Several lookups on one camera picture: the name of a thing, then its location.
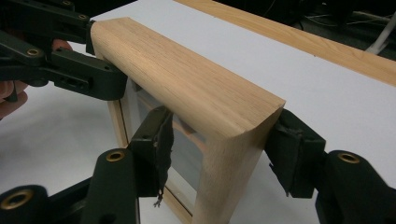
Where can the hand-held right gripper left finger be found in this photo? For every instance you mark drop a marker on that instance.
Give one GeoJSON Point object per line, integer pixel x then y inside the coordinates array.
{"type": "Point", "coordinates": [115, 183]}

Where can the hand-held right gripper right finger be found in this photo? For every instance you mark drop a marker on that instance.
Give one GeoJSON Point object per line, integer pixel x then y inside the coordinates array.
{"type": "Point", "coordinates": [348, 189]}

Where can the small square wooden board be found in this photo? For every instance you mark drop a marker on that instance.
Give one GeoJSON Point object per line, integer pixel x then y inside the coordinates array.
{"type": "Point", "coordinates": [186, 81]}

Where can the white table mat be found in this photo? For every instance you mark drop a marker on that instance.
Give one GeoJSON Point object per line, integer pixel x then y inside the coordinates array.
{"type": "Point", "coordinates": [311, 77]}

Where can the white metal desk frame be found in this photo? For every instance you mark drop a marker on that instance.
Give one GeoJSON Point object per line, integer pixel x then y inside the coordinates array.
{"type": "Point", "coordinates": [384, 35]}

